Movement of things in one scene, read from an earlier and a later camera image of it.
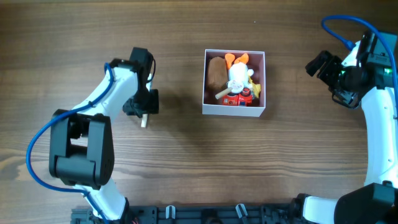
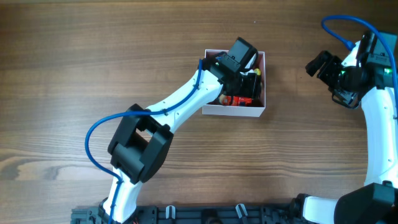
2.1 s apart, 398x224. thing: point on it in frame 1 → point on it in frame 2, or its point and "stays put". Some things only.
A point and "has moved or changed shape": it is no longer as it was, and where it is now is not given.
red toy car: [242, 99] stays put
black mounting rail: [193, 214] stays put
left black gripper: [152, 109] → [252, 88]
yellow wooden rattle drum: [143, 121] has moved or changed shape
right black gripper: [325, 71] stays put
